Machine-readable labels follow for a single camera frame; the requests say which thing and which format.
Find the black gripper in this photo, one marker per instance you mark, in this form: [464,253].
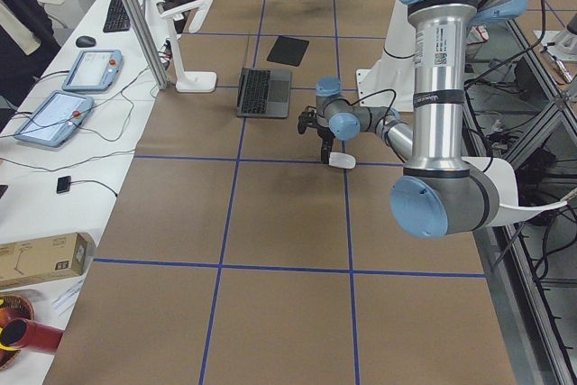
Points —
[324,133]

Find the white computer mouse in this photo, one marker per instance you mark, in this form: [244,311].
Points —
[340,160]

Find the black mouse pad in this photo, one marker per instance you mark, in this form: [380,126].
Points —
[288,51]

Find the grey laptop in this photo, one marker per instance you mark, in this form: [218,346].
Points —
[263,93]

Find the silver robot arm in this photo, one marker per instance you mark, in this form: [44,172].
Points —
[439,192]

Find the white desk lamp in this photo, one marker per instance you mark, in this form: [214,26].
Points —
[188,81]

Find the black computer mouse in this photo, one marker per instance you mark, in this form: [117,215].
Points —
[85,41]

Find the black keyboard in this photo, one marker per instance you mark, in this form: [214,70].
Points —
[117,18]

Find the white chair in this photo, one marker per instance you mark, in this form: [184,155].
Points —
[502,176]

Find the upper teach pendant tablet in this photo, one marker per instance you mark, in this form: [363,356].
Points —
[93,71]

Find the teach pendant tablet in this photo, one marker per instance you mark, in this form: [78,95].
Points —
[56,119]
[93,71]

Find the small black device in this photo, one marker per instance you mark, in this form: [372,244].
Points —
[63,184]

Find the lower teach pendant tablet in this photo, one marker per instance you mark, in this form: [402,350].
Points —
[56,119]

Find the cardboard box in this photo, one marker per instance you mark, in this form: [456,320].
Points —
[45,259]

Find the red bottle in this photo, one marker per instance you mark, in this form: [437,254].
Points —
[28,335]

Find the yellow bananas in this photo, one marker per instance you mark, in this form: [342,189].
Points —
[7,314]

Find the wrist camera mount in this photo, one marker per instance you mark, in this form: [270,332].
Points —
[307,119]

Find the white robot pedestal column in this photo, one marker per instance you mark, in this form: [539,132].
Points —
[394,73]

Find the aluminium frame post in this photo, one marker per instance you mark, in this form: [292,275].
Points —
[146,42]

